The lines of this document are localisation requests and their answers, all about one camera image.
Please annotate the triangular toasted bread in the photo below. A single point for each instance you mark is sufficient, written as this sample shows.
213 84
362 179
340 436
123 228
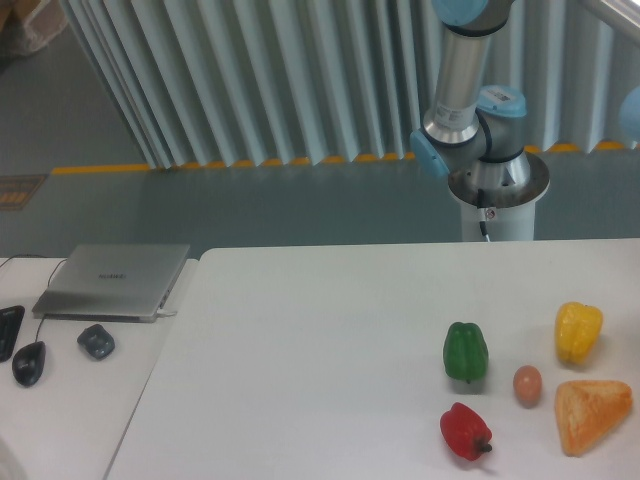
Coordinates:
586 411

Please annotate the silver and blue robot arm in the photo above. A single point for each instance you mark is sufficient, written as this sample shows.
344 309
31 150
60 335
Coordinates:
462 90

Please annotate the yellow bell pepper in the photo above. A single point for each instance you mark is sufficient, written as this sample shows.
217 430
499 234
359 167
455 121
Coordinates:
577 329

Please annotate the white laptop plug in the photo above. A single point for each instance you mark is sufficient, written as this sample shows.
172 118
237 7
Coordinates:
162 313

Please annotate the white folding screen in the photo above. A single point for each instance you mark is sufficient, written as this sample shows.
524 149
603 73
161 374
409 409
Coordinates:
230 81

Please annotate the black computer mouse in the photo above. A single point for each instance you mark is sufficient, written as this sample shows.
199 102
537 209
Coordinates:
28 363

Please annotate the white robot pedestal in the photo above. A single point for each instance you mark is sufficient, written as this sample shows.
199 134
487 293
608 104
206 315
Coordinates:
497 201

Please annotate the dark grey earbuds case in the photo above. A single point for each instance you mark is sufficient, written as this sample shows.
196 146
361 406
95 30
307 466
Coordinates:
97 342

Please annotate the red bell pepper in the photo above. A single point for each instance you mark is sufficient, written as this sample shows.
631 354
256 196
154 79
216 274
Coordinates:
465 432

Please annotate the black keyboard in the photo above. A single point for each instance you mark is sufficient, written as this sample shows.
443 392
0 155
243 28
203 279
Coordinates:
10 324

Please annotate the green bell pepper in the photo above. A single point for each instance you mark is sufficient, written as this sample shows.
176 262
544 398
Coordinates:
465 352

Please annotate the brown egg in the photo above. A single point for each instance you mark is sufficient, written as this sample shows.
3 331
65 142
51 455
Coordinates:
527 385

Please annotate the silver closed laptop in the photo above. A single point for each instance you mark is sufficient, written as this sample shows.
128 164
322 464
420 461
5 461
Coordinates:
116 282

